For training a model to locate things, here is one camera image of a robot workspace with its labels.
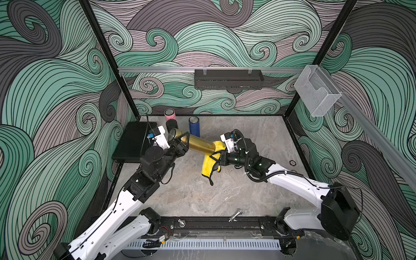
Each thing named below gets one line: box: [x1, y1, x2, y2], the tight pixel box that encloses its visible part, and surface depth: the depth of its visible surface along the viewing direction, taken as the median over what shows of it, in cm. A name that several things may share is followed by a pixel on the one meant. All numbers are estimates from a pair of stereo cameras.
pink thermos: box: [163, 108, 177, 122], surface depth 95 cm
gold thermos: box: [167, 127, 216, 156], surface depth 72 cm
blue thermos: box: [188, 115, 201, 138], surface depth 92 cm
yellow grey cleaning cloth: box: [201, 140, 227, 186], surface depth 74 cm
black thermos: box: [165, 119, 179, 134], surface depth 90 cm
